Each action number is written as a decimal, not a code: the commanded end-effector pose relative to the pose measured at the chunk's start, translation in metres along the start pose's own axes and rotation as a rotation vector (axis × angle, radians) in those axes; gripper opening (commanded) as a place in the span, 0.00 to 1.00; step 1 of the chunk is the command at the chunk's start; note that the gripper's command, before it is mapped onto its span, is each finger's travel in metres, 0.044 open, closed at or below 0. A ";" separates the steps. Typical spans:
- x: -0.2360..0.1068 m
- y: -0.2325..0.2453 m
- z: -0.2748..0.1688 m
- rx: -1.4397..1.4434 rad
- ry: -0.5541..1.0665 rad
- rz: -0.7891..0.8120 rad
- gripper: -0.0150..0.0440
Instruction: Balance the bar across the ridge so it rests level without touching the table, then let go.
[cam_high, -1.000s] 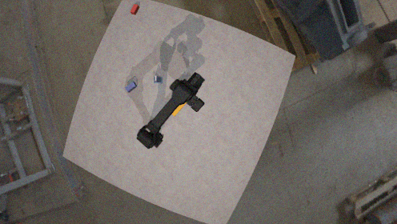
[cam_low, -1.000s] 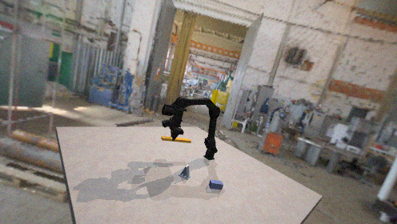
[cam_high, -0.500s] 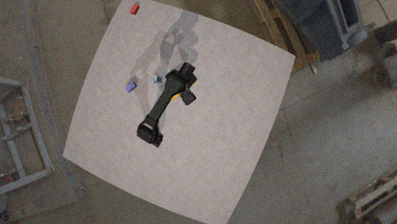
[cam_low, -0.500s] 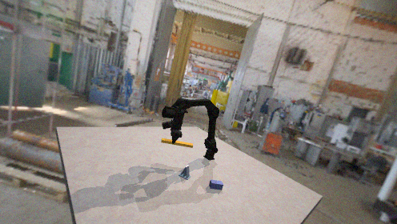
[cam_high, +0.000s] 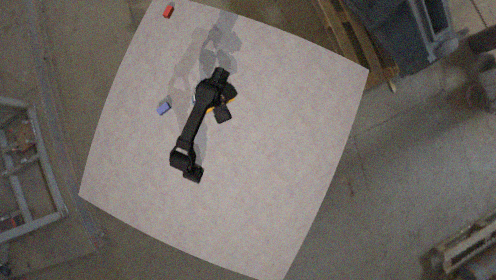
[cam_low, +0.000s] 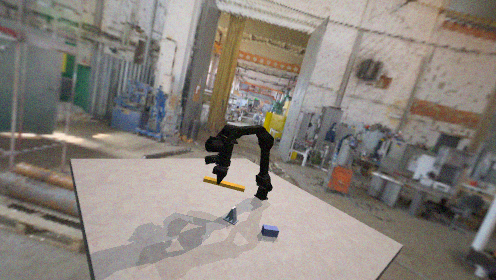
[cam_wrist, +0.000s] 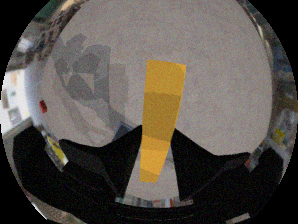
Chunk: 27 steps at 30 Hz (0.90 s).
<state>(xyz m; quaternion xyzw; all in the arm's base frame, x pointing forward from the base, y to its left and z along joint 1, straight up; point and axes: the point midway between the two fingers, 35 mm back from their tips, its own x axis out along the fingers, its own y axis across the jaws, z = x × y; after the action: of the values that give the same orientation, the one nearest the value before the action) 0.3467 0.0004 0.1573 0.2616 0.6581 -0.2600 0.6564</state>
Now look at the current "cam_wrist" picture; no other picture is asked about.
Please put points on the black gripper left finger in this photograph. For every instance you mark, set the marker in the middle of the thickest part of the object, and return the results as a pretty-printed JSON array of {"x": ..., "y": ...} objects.
[{"x": 113, "y": 161}]

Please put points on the small red block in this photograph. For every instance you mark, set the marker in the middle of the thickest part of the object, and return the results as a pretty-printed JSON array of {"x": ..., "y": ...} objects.
[{"x": 43, "y": 106}]

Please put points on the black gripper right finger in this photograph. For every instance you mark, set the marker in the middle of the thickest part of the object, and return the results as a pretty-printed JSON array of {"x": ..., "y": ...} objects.
[{"x": 196, "y": 167}]

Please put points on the orange bar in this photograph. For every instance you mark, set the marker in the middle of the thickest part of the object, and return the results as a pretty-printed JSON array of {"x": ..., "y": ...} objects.
[{"x": 163, "y": 91}]

